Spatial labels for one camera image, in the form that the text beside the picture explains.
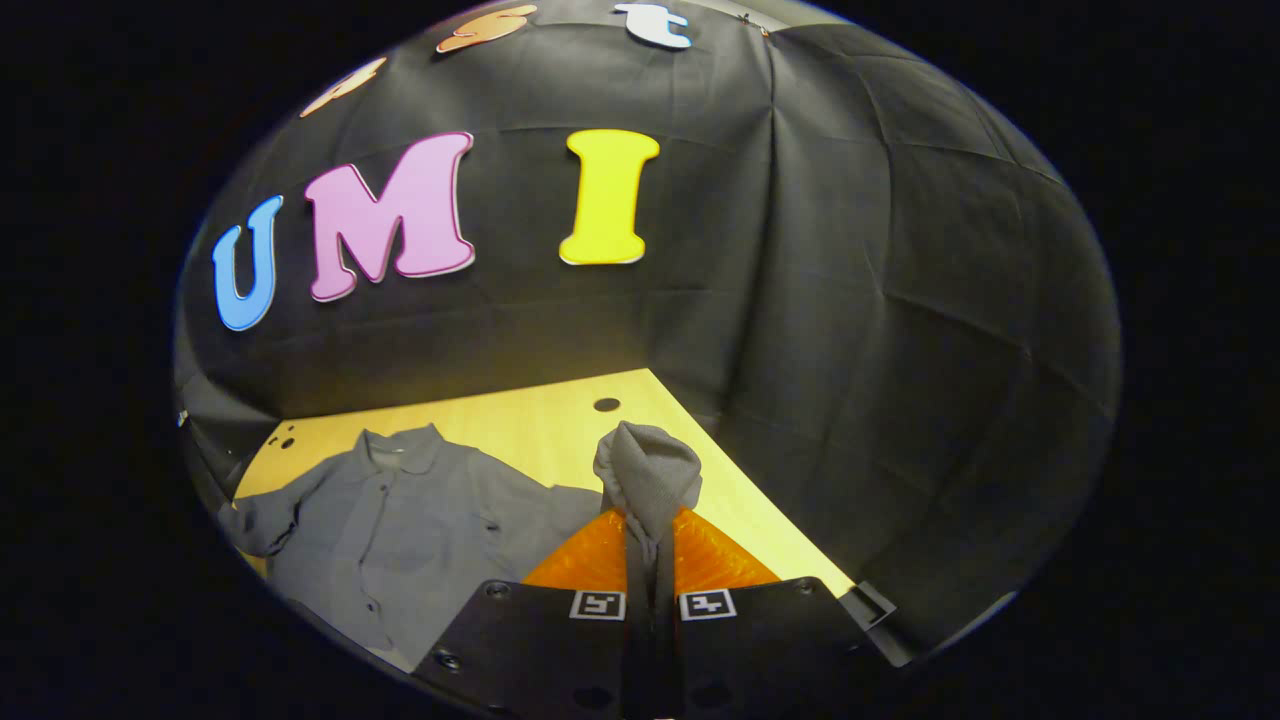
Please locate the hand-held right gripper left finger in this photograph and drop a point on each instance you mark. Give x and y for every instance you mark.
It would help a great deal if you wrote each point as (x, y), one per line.
(560, 650)

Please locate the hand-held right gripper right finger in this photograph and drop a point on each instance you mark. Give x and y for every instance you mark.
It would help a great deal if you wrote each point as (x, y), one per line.
(760, 650)

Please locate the grey polo shirt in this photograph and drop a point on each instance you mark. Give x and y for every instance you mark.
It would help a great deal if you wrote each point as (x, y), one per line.
(420, 540)

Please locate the black backdrop cloth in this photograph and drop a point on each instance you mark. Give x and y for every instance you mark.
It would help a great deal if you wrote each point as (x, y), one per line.
(900, 300)

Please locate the small dark backdrop clip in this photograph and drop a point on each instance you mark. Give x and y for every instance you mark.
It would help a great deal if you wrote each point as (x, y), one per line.
(750, 20)

